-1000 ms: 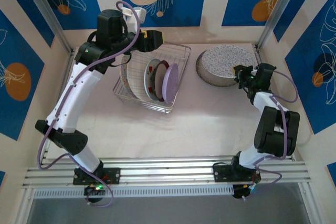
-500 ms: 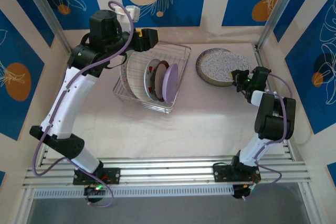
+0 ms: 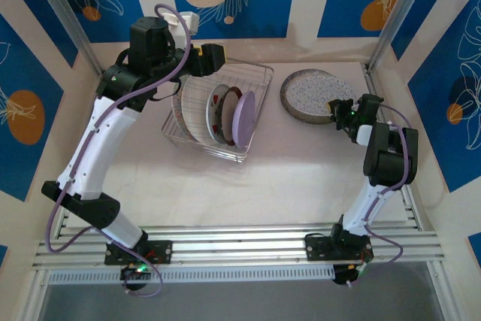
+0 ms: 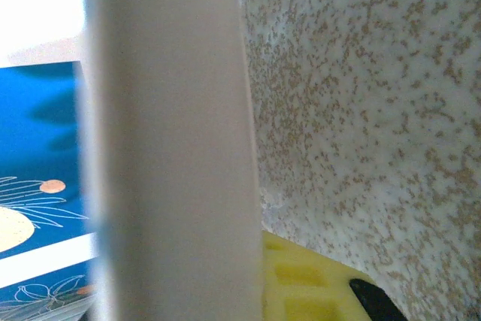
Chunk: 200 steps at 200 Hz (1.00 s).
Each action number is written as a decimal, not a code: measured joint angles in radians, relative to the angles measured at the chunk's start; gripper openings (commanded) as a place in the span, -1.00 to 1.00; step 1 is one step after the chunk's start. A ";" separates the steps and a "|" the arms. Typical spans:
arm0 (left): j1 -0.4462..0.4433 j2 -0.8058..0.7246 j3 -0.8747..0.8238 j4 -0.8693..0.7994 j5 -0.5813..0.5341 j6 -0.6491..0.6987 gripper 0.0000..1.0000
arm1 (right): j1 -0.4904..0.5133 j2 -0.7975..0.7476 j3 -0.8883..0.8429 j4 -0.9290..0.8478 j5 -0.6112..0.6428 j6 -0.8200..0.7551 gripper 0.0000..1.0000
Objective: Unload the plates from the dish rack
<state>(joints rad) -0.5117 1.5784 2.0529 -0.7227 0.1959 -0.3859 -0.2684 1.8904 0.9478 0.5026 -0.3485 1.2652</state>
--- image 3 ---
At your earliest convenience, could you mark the silver wire dish rack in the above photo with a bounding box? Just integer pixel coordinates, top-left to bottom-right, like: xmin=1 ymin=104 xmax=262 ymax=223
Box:
xmin=161 ymin=61 xmax=275 ymax=164

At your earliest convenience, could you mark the white blue grid plate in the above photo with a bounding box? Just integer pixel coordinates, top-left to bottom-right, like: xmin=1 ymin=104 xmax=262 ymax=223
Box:
xmin=180 ymin=74 xmax=226 ymax=145

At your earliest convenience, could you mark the small controller board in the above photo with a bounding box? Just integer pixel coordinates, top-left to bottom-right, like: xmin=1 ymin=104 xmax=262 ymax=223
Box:
xmin=332 ymin=260 xmax=373 ymax=290
xmin=119 ymin=263 xmax=151 ymax=292

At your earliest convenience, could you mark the purple plate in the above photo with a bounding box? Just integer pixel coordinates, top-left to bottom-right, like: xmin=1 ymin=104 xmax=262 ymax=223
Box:
xmin=231 ymin=90 xmax=256 ymax=149

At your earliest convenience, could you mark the aluminium frame post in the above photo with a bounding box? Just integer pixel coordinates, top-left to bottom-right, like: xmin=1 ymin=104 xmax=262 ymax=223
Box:
xmin=370 ymin=0 xmax=439 ymax=72
xmin=32 ymin=0 xmax=106 ymax=80

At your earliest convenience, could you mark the watermelon print plate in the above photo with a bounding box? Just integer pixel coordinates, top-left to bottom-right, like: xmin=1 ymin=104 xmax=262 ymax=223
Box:
xmin=205 ymin=83 xmax=234 ymax=144

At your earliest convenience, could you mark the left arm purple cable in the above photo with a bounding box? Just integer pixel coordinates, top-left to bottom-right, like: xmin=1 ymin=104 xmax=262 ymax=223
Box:
xmin=45 ymin=3 xmax=191 ymax=296

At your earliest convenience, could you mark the aluminium base rail bed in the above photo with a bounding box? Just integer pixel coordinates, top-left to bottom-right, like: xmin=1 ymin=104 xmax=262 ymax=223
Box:
xmin=32 ymin=223 xmax=448 ymax=273

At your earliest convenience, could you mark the white slotted cable duct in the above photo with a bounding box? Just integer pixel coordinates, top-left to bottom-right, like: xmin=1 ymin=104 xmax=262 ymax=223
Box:
xmin=47 ymin=265 xmax=336 ymax=285

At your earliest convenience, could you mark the black brown rimmed plate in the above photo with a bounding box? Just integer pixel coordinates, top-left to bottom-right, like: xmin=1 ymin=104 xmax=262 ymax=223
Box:
xmin=217 ymin=86 xmax=244 ymax=146

